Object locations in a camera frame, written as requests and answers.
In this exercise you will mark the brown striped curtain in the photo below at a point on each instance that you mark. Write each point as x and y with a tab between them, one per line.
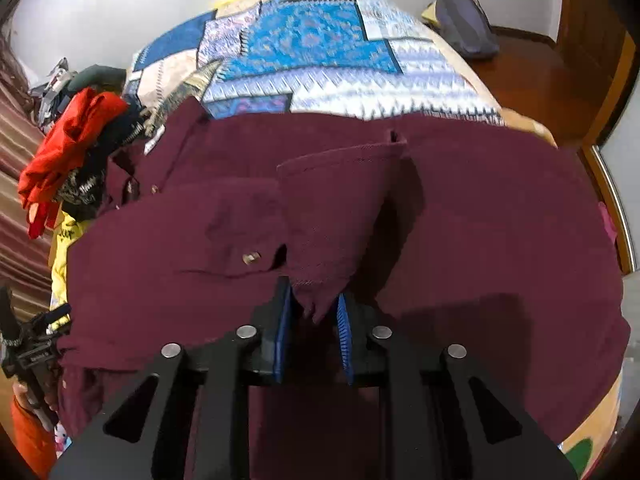
20	160

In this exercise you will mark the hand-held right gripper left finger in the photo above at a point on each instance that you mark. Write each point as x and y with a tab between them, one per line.
282	332

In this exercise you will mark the yellow garment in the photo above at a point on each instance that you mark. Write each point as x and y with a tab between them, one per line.
62	260

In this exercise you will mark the dark green cloth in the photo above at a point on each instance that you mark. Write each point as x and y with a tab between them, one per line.
100	77

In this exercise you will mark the brown wooden door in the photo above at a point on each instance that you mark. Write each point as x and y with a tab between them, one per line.
595	35

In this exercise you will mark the maroon shirt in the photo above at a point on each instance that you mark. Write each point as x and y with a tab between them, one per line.
450	235

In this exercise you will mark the black printed garment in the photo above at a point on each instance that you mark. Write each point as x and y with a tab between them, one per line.
85	187

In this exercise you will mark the red garment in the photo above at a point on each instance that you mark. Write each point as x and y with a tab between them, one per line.
70	145

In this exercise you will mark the pile of mixed clothes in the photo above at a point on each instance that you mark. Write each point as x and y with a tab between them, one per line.
50	90

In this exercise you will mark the small yellow cloth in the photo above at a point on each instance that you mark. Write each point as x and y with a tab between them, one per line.
429	14

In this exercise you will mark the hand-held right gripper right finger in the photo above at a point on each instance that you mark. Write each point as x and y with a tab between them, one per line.
345	335

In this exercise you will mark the blue patchwork bed blanket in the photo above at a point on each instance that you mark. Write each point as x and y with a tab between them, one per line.
310	40

